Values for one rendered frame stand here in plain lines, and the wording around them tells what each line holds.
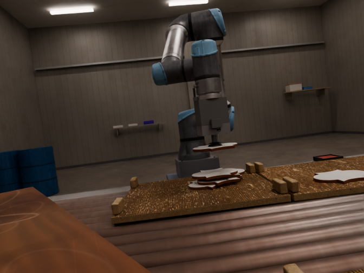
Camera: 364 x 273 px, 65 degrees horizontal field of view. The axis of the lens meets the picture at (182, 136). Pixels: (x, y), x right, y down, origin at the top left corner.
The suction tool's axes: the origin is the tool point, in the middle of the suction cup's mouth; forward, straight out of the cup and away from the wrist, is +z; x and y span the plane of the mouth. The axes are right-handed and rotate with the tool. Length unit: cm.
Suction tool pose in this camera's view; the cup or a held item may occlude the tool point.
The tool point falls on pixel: (215, 149)
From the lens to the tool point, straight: 85.7
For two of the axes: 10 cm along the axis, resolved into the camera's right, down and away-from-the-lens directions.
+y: 9.8, -1.3, 1.8
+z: 1.2, 9.9, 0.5
